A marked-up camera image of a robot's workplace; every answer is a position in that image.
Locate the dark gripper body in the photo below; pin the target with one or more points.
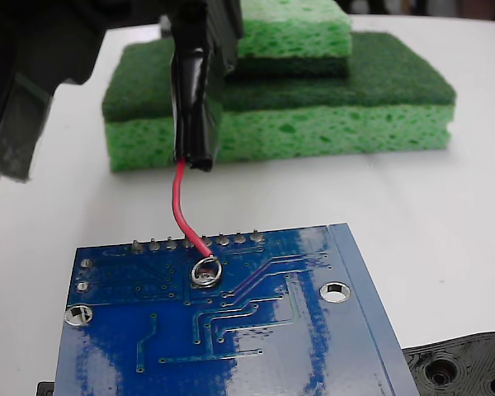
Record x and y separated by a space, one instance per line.
45 37

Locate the small black bracket piece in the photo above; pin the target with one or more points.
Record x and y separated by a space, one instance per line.
45 389

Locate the small green scouring sponge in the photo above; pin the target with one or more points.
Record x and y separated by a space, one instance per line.
293 37

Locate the large green scouring sponge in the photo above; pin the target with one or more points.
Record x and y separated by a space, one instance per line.
313 132

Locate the black plastic mount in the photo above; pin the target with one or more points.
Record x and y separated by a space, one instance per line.
478 350

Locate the blue printed circuit board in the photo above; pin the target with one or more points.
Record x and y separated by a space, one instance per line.
272 363

